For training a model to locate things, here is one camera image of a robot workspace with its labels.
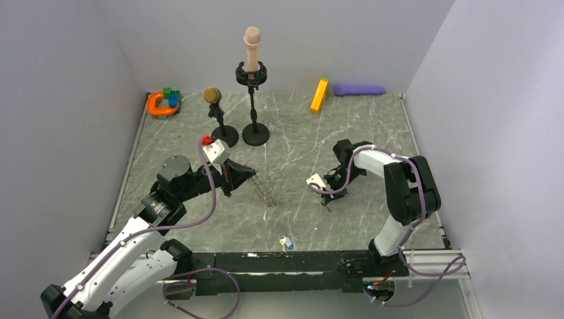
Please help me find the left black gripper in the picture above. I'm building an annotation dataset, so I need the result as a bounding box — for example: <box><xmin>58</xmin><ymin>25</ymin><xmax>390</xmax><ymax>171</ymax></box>
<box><xmin>177</xmin><ymin>157</ymin><xmax>255</xmax><ymax>203</ymax></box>

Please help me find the yellow block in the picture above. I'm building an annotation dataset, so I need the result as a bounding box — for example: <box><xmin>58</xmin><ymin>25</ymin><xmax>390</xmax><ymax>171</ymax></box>
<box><xmin>310</xmin><ymin>78</ymin><xmax>329</xmax><ymax>114</ymax></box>

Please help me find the blue toy brick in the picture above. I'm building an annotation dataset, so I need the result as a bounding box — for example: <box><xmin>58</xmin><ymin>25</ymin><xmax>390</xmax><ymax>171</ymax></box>
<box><xmin>168</xmin><ymin>94</ymin><xmax>180</xmax><ymax>108</ymax></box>

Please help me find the orange ring toy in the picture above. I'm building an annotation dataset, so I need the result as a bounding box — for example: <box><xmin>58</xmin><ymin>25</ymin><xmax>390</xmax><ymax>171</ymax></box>
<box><xmin>146</xmin><ymin>91</ymin><xmax>181</xmax><ymax>118</ymax></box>

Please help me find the metal disc with keyrings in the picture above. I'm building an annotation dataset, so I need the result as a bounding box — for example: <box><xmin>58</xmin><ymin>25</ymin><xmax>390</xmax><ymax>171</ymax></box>
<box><xmin>247</xmin><ymin>164</ymin><xmax>277</xmax><ymax>207</ymax></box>

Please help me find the gold microphone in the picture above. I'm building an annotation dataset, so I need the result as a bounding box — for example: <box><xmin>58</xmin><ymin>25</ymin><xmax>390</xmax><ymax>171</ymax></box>
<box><xmin>202</xmin><ymin>86</ymin><xmax>221</xmax><ymax>104</ymax></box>

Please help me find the green toy brick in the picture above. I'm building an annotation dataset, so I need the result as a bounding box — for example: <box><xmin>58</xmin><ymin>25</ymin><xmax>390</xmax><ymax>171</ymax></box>
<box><xmin>162</xmin><ymin>87</ymin><xmax>180</xmax><ymax>100</ymax></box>

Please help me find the tall black mic stand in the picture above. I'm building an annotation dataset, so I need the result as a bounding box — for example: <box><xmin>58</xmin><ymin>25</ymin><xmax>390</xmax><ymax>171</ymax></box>
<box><xmin>235</xmin><ymin>61</ymin><xmax>270</xmax><ymax>146</ymax></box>

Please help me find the purple microphone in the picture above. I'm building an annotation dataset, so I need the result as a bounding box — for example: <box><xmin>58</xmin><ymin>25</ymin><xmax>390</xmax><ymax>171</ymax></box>
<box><xmin>333</xmin><ymin>84</ymin><xmax>386</xmax><ymax>96</ymax></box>

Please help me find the short black mic stand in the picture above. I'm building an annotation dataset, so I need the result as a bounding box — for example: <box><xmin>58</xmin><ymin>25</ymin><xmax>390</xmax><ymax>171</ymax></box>
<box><xmin>208</xmin><ymin>102</ymin><xmax>239</xmax><ymax>148</ymax></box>

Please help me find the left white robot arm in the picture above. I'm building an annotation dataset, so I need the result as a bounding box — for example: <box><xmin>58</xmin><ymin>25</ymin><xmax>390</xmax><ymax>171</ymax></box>
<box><xmin>41</xmin><ymin>156</ymin><xmax>256</xmax><ymax>318</ymax></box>

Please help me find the key with blue tag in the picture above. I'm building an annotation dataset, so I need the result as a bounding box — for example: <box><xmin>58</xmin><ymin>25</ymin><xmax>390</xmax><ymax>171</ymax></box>
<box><xmin>279</xmin><ymin>235</ymin><xmax>294</xmax><ymax>253</ymax></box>

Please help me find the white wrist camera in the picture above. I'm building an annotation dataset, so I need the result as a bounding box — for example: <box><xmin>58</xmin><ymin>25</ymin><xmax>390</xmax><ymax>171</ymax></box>
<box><xmin>306</xmin><ymin>173</ymin><xmax>327</xmax><ymax>193</ymax></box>
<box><xmin>200</xmin><ymin>136</ymin><xmax>231</xmax><ymax>165</ymax></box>

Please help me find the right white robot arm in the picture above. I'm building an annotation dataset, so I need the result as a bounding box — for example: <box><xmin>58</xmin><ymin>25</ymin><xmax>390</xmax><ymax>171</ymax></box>
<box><xmin>306</xmin><ymin>140</ymin><xmax>442</xmax><ymax>276</ymax></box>

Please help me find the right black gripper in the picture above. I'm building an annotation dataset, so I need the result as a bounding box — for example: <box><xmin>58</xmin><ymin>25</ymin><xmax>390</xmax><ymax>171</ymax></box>
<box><xmin>321</xmin><ymin>167</ymin><xmax>365</xmax><ymax>205</ymax></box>

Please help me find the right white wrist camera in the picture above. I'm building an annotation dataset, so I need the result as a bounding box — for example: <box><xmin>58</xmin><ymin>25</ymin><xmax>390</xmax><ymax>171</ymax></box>
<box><xmin>306</xmin><ymin>173</ymin><xmax>327</xmax><ymax>193</ymax></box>

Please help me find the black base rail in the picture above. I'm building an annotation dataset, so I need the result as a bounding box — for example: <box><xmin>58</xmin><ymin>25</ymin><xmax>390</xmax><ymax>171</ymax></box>
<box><xmin>168</xmin><ymin>250</ymin><xmax>409</xmax><ymax>296</ymax></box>

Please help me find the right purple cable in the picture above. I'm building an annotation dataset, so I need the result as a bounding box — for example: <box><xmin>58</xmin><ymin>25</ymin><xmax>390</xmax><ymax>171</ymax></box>
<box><xmin>307</xmin><ymin>146</ymin><xmax>467</xmax><ymax>278</ymax></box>

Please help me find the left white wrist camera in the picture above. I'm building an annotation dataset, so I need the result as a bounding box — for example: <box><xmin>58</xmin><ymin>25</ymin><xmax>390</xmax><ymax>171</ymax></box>
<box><xmin>200</xmin><ymin>136</ymin><xmax>231</xmax><ymax>165</ymax></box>

